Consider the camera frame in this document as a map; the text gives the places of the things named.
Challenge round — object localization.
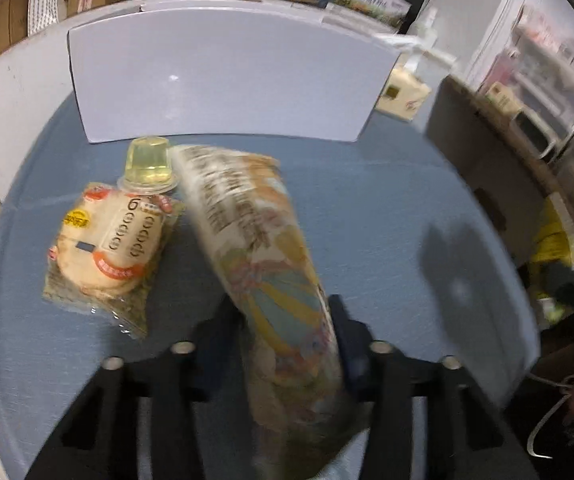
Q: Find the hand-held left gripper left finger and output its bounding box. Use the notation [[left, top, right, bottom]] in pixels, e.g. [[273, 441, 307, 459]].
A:
[[24, 300, 245, 480]]

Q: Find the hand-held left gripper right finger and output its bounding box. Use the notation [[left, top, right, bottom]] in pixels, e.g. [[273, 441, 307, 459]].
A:
[[327, 294, 542, 480]]

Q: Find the long white printed snack packet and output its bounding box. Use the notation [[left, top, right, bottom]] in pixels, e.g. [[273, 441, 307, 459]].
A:
[[169, 144, 363, 480]]

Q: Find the white cardboard box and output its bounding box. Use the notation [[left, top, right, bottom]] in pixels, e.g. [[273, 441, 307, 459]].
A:
[[67, 0, 403, 143]]

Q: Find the round rice cracker packet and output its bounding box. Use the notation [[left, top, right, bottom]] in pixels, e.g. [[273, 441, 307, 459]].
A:
[[42, 182, 185, 338]]

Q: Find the wooden side shelf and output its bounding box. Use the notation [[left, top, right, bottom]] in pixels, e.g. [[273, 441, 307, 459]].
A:
[[424, 75, 570, 267]]

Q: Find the grey and white desk clock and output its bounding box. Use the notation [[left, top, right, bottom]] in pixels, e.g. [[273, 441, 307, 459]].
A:
[[509, 107, 561, 163]]

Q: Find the yellow jelly cup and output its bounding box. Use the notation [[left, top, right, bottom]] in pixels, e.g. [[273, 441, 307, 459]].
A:
[[117, 136, 178, 196]]

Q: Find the cream box with green print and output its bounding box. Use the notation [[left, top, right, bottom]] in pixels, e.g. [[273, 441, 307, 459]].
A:
[[484, 85, 524, 117]]

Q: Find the white drawer organizer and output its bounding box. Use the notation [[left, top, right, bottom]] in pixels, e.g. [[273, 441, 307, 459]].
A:
[[477, 5, 574, 128]]

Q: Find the yellow tissue pack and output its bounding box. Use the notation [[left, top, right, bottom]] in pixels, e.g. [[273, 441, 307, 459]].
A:
[[374, 52, 432, 122]]

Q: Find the white plastic bottle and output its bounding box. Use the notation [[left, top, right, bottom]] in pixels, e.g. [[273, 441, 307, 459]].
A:
[[414, 7, 440, 43]]

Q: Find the white cable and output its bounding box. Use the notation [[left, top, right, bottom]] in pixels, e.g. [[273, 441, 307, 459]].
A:
[[527, 372, 574, 461]]

